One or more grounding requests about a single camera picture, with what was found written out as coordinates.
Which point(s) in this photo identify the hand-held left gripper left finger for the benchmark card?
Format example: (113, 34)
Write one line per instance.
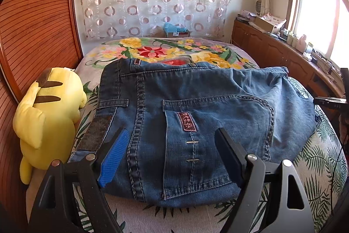
(114, 156)

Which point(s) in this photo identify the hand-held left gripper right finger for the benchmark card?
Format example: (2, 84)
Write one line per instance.
(231, 159)

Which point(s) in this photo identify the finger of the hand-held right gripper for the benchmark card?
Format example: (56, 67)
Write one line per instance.
(330, 102)
(345, 83)

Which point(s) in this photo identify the blue denim pants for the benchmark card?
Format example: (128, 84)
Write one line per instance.
(207, 113)

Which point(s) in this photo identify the white plastic jug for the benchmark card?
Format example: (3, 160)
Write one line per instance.
(301, 43)

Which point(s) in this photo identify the leaf print bed sheet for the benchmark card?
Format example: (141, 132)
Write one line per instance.
(313, 167)

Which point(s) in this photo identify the wooden framed window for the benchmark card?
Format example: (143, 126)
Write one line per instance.
(319, 17)

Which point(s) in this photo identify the yellow plush toy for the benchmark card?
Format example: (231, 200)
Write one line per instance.
(49, 123)

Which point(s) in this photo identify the wooden sideboard cabinet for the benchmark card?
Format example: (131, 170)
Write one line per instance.
(272, 50)

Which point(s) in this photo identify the flat cardboard box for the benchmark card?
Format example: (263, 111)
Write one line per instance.
(270, 24)

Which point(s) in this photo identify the floral blanket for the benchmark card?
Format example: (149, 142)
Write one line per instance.
(152, 51)

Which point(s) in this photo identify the small cardboard box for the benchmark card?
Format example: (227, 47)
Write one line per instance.
(182, 34)

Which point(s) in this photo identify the blue plastic bag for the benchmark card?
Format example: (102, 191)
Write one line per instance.
(174, 27)

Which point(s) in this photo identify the wooden slatted wardrobe door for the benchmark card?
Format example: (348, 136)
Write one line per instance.
(41, 17)

